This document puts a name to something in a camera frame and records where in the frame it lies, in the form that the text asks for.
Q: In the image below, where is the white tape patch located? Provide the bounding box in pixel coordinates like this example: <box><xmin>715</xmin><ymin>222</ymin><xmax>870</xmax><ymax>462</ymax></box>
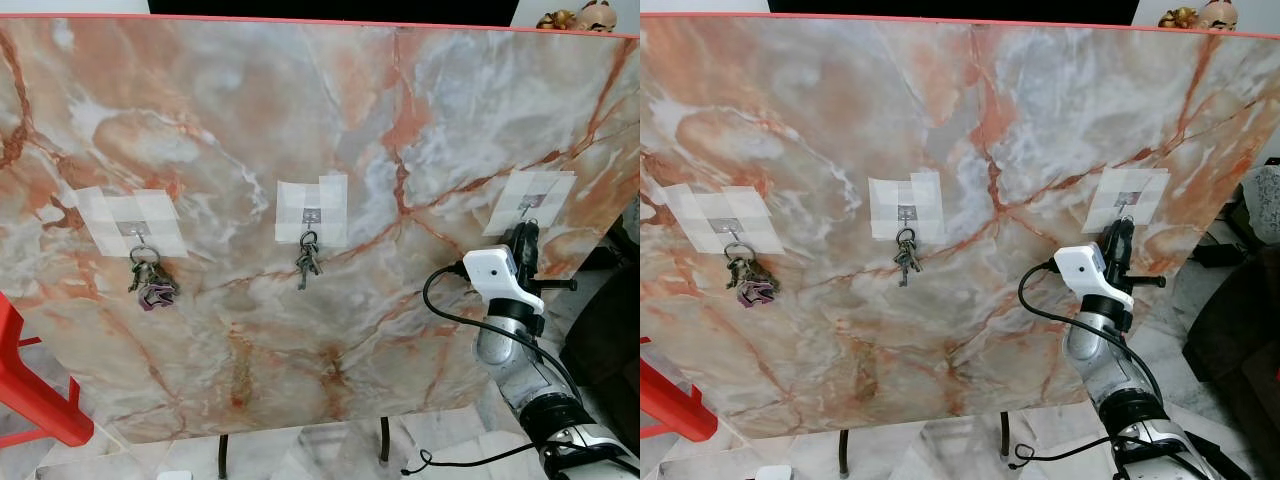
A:
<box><xmin>75</xmin><ymin>184</ymin><xmax>189</xmax><ymax>257</ymax></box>
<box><xmin>867</xmin><ymin>171</ymin><xmax>947</xmax><ymax>244</ymax></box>
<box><xmin>274</xmin><ymin>174</ymin><xmax>350</xmax><ymax>249</ymax></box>
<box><xmin>496</xmin><ymin>169</ymin><xmax>579</xmax><ymax>240</ymax></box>
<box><xmin>662</xmin><ymin>182</ymin><xmax>785</xmax><ymax>257</ymax></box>
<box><xmin>1092</xmin><ymin>167</ymin><xmax>1172</xmax><ymax>234</ymax></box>

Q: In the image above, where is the flat black item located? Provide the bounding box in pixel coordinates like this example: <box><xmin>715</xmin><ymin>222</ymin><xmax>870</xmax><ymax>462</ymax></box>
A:
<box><xmin>1194</xmin><ymin>238</ymin><xmax>1247</xmax><ymax>268</ymax></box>

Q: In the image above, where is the dark brown sofa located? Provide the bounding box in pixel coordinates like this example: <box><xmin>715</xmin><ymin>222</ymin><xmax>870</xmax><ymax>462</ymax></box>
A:
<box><xmin>1180</xmin><ymin>248</ymin><xmax>1280</xmax><ymax>423</ymax></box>

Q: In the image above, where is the grey white speckled object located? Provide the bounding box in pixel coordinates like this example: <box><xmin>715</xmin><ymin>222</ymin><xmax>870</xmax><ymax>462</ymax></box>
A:
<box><xmin>1240</xmin><ymin>164</ymin><xmax>1280</xmax><ymax>237</ymax></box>

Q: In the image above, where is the red plastic table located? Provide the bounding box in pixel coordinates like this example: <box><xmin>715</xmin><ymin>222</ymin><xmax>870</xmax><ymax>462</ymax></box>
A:
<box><xmin>640</xmin><ymin>334</ymin><xmax>720</xmax><ymax>444</ymax></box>
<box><xmin>0</xmin><ymin>290</ymin><xmax>95</xmax><ymax>449</ymax></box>

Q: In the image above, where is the small dark key bunch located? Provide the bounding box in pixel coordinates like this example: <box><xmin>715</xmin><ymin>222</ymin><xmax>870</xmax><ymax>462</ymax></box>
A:
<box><xmin>294</xmin><ymin>231</ymin><xmax>324</xmax><ymax>292</ymax></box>
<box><xmin>892</xmin><ymin>229</ymin><xmax>924</xmax><ymax>289</ymax></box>

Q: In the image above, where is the marble pattern board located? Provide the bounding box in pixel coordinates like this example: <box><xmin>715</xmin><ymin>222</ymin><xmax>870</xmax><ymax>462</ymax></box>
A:
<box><xmin>0</xmin><ymin>14</ymin><xmax>641</xmax><ymax>445</ymax></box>
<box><xmin>640</xmin><ymin>12</ymin><xmax>1280</xmax><ymax>441</ymax></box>

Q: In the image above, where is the key bunch with pink tag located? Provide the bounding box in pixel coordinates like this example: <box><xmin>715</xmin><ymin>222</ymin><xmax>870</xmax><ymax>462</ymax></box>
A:
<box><xmin>127</xmin><ymin>246</ymin><xmax>182</xmax><ymax>314</ymax></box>
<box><xmin>724</xmin><ymin>246</ymin><xmax>782</xmax><ymax>310</ymax></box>

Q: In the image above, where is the pink round head figurine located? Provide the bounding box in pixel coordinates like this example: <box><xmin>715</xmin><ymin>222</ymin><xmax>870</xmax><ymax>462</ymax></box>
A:
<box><xmin>575</xmin><ymin>0</ymin><xmax>614</xmax><ymax>34</ymax></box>
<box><xmin>1198</xmin><ymin>0</ymin><xmax>1242</xmax><ymax>32</ymax></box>

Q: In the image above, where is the black screen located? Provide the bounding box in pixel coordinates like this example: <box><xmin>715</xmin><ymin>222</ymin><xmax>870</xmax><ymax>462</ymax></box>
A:
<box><xmin>147</xmin><ymin>0</ymin><xmax>522</xmax><ymax>25</ymax></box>
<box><xmin>767</xmin><ymin>0</ymin><xmax>1137</xmax><ymax>24</ymax></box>

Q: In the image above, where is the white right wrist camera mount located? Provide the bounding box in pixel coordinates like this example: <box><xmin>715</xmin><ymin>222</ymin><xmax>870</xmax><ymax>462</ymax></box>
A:
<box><xmin>1053</xmin><ymin>244</ymin><xmax>1137</xmax><ymax>312</ymax></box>
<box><xmin>462</xmin><ymin>247</ymin><xmax>547</xmax><ymax>314</ymax></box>

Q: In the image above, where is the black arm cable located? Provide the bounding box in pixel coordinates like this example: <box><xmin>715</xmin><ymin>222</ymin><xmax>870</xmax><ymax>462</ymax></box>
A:
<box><xmin>421</xmin><ymin>263</ymin><xmax>586</xmax><ymax>406</ymax></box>
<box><xmin>1017</xmin><ymin>260</ymin><xmax>1171</xmax><ymax>403</ymax></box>

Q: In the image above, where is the thin black floor cable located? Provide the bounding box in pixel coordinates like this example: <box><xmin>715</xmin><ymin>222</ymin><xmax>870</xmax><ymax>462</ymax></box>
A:
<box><xmin>400</xmin><ymin>448</ymin><xmax>546</xmax><ymax>477</ymax></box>
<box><xmin>1008</xmin><ymin>443</ymin><xmax>1136</xmax><ymax>473</ymax></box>

